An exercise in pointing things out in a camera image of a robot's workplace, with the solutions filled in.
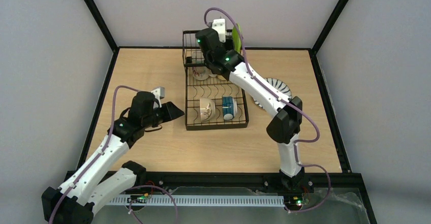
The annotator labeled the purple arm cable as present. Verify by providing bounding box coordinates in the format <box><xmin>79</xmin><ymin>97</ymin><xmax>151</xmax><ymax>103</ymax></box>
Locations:
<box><xmin>48</xmin><ymin>85</ymin><xmax>178</xmax><ymax>224</ymax></box>
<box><xmin>203</xmin><ymin>7</ymin><xmax>331</xmax><ymax>215</ymax></box>

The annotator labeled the small white patterned bowl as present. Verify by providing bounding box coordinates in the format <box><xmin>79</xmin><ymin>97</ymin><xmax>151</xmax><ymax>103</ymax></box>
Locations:
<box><xmin>199</xmin><ymin>98</ymin><xmax>216</xmax><ymax>122</ymax></box>

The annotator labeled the right controller board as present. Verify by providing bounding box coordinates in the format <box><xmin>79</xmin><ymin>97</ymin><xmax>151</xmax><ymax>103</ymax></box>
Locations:
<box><xmin>284</xmin><ymin>194</ymin><xmax>310</xmax><ymax>206</ymax></box>

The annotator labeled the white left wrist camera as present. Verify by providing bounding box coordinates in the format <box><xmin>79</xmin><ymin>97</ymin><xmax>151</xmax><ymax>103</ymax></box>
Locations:
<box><xmin>151</xmin><ymin>86</ymin><xmax>165</xmax><ymax>109</ymax></box>

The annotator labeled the controller board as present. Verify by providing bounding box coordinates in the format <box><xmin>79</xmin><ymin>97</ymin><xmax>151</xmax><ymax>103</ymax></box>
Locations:
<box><xmin>284</xmin><ymin>194</ymin><xmax>310</xmax><ymax>206</ymax></box>
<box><xmin>127</xmin><ymin>195</ymin><xmax>151</xmax><ymax>204</ymax></box>

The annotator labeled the white bowl dark rim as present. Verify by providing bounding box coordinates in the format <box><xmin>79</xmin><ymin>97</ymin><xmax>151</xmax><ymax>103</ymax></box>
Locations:
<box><xmin>222</xmin><ymin>97</ymin><xmax>238</xmax><ymax>121</ymax></box>

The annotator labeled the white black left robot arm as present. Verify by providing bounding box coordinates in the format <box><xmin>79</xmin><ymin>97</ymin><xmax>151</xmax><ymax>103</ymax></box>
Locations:
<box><xmin>42</xmin><ymin>88</ymin><xmax>184</xmax><ymax>223</ymax></box>

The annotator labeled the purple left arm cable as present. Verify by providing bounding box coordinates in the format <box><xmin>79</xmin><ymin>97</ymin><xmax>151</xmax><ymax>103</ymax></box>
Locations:
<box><xmin>48</xmin><ymin>85</ymin><xmax>178</xmax><ymax>224</ymax></box>

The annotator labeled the left controller board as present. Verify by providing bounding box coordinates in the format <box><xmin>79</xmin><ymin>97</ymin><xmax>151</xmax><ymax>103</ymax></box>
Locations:
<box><xmin>127</xmin><ymin>195</ymin><xmax>151</xmax><ymax>204</ymax></box>

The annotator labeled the yellow handled mug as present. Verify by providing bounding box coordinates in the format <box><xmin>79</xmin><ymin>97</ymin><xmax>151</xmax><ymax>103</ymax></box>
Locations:
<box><xmin>217</xmin><ymin>75</ymin><xmax>226</xmax><ymax>81</ymax></box>

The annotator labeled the cream ceramic mug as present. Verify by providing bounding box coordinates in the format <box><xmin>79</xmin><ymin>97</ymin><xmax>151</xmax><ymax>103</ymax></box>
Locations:
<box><xmin>191</xmin><ymin>51</ymin><xmax>209</xmax><ymax>81</ymax></box>

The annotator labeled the black wire dish rack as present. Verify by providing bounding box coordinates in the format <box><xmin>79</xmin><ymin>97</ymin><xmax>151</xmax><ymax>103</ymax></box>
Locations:
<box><xmin>182</xmin><ymin>30</ymin><xmax>249</xmax><ymax>131</ymax></box>

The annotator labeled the green plate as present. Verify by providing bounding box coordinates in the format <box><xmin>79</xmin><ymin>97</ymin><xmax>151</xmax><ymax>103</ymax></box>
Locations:
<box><xmin>232</xmin><ymin>23</ymin><xmax>242</xmax><ymax>54</ymax></box>

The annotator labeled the black aluminium frame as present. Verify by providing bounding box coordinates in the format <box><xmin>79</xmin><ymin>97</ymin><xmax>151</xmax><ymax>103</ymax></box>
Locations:
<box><xmin>70</xmin><ymin>0</ymin><xmax>376</xmax><ymax>223</ymax></box>

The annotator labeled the blue striped white plate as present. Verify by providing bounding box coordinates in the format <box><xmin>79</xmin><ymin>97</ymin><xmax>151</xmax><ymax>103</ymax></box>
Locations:
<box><xmin>264</xmin><ymin>77</ymin><xmax>293</xmax><ymax>100</ymax></box>

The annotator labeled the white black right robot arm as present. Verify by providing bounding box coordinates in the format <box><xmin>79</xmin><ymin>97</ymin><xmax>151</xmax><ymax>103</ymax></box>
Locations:
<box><xmin>195</xmin><ymin>28</ymin><xmax>304</xmax><ymax>186</ymax></box>

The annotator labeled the white slotted cable duct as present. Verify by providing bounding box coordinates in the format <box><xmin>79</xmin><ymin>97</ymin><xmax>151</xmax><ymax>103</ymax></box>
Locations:
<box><xmin>109</xmin><ymin>194</ymin><xmax>285</xmax><ymax>207</ymax></box>

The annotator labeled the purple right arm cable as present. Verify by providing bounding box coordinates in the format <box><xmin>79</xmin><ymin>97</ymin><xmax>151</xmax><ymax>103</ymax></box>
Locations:
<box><xmin>203</xmin><ymin>7</ymin><xmax>331</xmax><ymax>215</ymax></box>

